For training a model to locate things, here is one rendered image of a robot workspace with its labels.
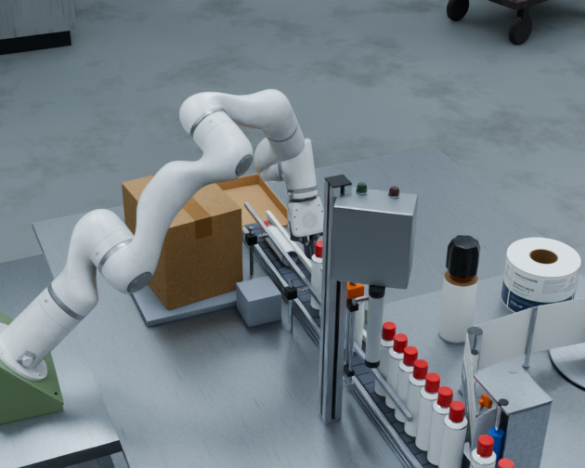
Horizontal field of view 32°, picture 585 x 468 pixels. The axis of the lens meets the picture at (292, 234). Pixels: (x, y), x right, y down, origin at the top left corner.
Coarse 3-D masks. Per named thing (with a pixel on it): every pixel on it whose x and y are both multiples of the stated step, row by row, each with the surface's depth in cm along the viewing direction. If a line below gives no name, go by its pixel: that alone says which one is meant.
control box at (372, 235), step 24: (384, 192) 222; (336, 216) 218; (360, 216) 217; (384, 216) 215; (408, 216) 214; (336, 240) 221; (360, 240) 220; (384, 240) 218; (408, 240) 217; (336, 264) 224; (360, 264) 223; (384, 264) 221; (408, 264) 220
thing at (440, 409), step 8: (440, 392) 226; (448, 392) 226; (440, 400) 226; (448, 400) 226; (432, 408) 229; (440, 408) 227; (448, 408) 227; (432, 416) 229; (440, 416) 227; (432, 424) 230; (440, 424) 228; (432, 432) 231; (440, 432) 229; (432, 440) 232; (440, 440) 230; (432, 448) 233; (432, 456) 234; (432, 464) 235
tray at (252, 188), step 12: (240, 180) 355; (252, 180) 357; (228, 192) 352; (240, 192) 352; (252, 192) 352; (264, 192) 352; (240, 204) 345; (252, 204) 345; (264, 204) 345; (276, 204) 344; (252, 216) 338; (264, 216) 339; (276, 216) 339
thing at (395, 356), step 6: (396, 336) 243; (402, 336) 243; (396, 342) 242; (402, 342) 241; (390, 348) 246; (396, 348) 242; (402, 348) 242; (390, 354) 244; (396, 354) 243; (402, 354) 243; (390, 360) 244; (396, 360) 243; (390, 366) 245; (396, 366) 244; (390, 372) 246; (396, 372) 245; (390, 378) 247; (396, 378) 246; (390, 384) 248; (396, 384) 247; (390, 402) 250; (390, 408) 251
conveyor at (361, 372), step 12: (264, 240) 317; (264, 252) 312; (276, 264) 306; (300, 264) 306; (288, 276) 301; (300, 300) 290; (312, 312) 285; (360, 360) 267; (360, 372) 263; (372, 384) 259; (372, 396) 255; (384, 408) 252; (396, 432) 246; (408, 444) 241; (420, 456) 238
